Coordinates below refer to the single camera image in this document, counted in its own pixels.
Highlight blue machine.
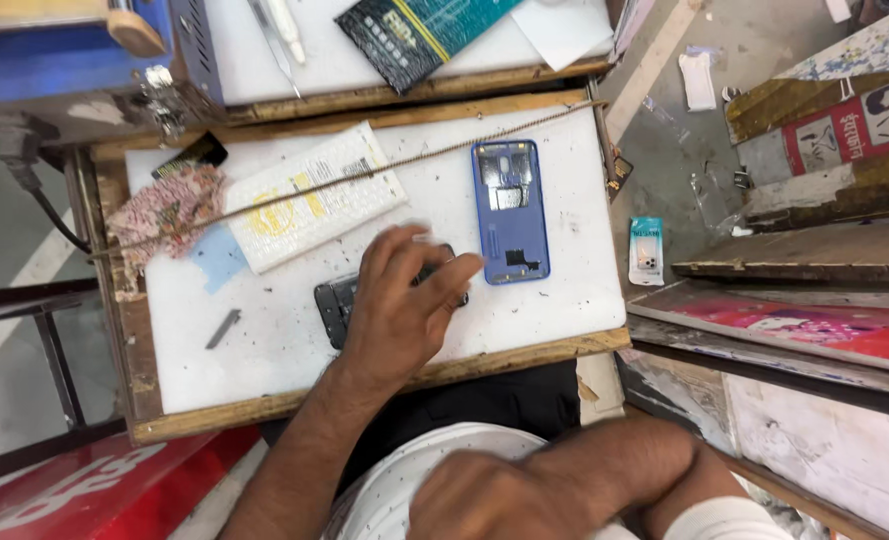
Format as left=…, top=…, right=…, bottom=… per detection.
left=0, top=0, right=226, bottom=114

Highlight wooden handle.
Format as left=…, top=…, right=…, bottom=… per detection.
left=105, top=0, right=168, bottom=60

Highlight person's right hand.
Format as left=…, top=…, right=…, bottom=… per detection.
left=407, top=448, right=569, bottom=540

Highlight metal clamp screw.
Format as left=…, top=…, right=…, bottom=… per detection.
left=141, top=65, right=189, bottom=144

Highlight red signboard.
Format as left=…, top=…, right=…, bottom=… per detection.
left=0, top=424, right=263, bottom=540

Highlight black phone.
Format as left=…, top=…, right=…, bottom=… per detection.
left=314, top=243, right=470, bottom=351

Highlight small black card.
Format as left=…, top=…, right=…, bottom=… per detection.
left=151, top=132, right=230, bottom=181

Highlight light blue plastic sheet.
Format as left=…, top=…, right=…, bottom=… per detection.
left=188, top=223, right=249, bottom=296

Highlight blue phone back cover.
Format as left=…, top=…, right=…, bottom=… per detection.
left=470, top=138, right=552, bottom=287

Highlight white paper sheet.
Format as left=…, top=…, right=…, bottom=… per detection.
left=509, top=0, right=615, bottom=73

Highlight red printed cardboard box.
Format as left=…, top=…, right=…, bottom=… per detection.
left=724, top=66, right=889, bottom=180

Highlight brown braided cord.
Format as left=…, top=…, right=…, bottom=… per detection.
left=90, top=98, right=610, bottom=258

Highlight metal tweezers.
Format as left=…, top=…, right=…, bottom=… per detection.
left=247, top=0, right=303, bottom=100

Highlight black power plug with cable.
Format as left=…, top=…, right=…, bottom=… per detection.
left=0, top=112, right=94, bottom=255

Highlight floral cloth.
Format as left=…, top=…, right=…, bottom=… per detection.
left=105, top=164, right=229, bottom=275

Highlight teal and black packet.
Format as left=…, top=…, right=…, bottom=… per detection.
left=334, top=0, right=526, bottom=96

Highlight person's left hand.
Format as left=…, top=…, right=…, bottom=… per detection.
left=337, top=224, right=485, bottom=392

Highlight white pen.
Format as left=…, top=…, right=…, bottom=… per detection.
left=266, top=0, right=308, bottom=66

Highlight white packet with yellow print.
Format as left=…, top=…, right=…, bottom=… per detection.
left=222, top=121, right=408, bottom=276

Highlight small brown tag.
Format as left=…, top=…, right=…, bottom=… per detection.
left=608, top=154, right=635, bottom=204

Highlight teal phone case packet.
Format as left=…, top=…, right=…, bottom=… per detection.
left=628, top=216, right=666, bottom=288

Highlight wooden plank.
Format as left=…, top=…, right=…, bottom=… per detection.
left=671, top=219, right=889, bottom=285

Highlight grey metal blade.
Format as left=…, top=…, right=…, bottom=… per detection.
left=205, top=308, right=243, bottom=351

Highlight black metal frame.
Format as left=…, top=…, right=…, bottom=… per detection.
left=0, top=278, right=128, bottom=492

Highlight person's white shirt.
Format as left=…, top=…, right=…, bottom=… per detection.
left=323, top=421, right=798, bottom=540

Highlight clear plastic wrapper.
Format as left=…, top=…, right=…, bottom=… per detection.
left=689, top=171, right=749, bottom=237

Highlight wooden framed white work tray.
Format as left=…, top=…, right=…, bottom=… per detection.
left=88, top=88, right=633, bottom=446

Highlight pink poster board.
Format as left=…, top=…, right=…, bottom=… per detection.
left=626, top=279, right=889, bottom=380

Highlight person's black trousers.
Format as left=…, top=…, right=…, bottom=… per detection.
left=258, top=359, right=582, bottom=496

